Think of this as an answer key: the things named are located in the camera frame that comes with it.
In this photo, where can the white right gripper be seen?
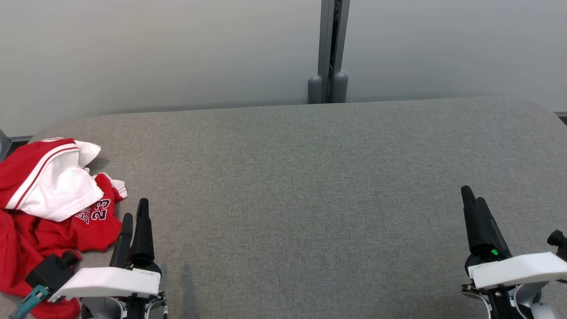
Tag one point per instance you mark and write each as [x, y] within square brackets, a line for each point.
[518, 269]

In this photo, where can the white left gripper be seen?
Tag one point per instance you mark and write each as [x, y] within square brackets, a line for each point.
[106, 281]

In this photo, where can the red basketball shorts white trim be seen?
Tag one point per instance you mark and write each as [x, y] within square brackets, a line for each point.
[48, 235]

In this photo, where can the red Bulls basketball jersey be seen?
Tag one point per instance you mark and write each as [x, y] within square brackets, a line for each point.
[53, 190]

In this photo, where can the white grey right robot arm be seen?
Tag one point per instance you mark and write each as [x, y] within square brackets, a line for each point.
[518, 303]

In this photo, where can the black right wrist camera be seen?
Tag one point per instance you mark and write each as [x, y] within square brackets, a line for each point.
[558, 241]

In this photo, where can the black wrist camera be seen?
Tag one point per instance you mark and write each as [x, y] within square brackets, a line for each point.
[51, 272]
[558, 241]

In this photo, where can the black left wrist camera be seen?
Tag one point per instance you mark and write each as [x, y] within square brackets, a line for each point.
[51, 272]

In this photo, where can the teal left camera connector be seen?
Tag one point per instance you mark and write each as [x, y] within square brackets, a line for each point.
[31, 301]

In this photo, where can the grey rounded post foot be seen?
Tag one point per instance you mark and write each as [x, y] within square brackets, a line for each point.
[340, 88]
[315, 91]

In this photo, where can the grey metal partition post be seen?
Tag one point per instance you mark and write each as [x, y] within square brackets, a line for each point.
[330, 40]

